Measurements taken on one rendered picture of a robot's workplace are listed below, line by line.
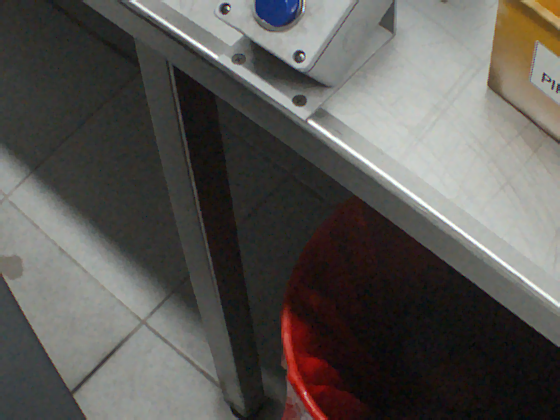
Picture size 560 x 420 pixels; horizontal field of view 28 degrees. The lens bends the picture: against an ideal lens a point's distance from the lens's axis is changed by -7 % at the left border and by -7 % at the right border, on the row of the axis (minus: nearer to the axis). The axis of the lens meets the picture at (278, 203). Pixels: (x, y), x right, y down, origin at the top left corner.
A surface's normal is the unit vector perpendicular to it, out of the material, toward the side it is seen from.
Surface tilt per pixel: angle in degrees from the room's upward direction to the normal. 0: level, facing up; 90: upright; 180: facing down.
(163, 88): 90
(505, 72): 90
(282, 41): 30
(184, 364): 0
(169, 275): 0
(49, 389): 90
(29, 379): 90
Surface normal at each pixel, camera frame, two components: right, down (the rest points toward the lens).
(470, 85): -0.05, -0.50
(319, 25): -0.37, -0.10
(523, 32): -0.72, 0.62
